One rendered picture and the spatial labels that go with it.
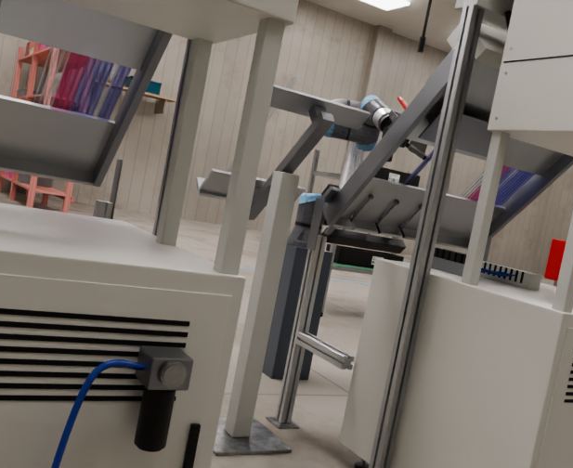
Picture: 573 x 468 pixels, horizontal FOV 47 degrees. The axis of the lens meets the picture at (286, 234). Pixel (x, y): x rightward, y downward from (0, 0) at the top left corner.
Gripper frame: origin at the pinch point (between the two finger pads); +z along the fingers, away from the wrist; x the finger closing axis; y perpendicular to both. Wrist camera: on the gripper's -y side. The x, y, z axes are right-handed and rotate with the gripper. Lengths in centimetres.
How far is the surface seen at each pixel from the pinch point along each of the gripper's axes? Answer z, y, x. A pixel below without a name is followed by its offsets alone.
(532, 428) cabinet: 99, -12, -21
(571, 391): 96, -3, -13
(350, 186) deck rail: 4.9, -12.4, -20.8
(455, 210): 4.0, -13.5, 26.7
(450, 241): 3.4, -27.1, 34.7
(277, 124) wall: -820, -340, 421
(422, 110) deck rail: 16.6, 21.3, -20.8
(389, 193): 4.3, -12.4, -4.5
